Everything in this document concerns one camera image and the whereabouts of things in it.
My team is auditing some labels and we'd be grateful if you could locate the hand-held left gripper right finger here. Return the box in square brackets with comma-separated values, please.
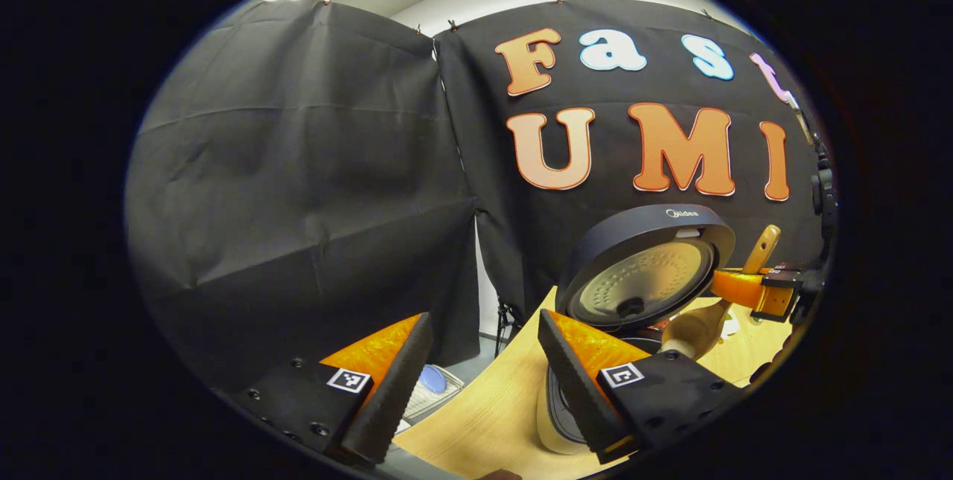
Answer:
[536, 308, 745, 466]

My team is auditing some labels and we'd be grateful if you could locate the black tripod stand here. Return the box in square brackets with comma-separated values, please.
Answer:
[493, 301, 523, 359]

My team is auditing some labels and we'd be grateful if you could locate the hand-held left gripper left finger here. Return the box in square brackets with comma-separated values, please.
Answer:
[212, 311, 436, 467]

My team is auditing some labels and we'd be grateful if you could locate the white ribbed tray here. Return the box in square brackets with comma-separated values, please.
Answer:
[401, 363, 467, 422]

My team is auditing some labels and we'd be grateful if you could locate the wooden spoon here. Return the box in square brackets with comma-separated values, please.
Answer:
[660, 224, 783, 361]

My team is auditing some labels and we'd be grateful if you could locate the dark grey rice cooker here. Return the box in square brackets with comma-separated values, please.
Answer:
[535, 202, 737, 457]

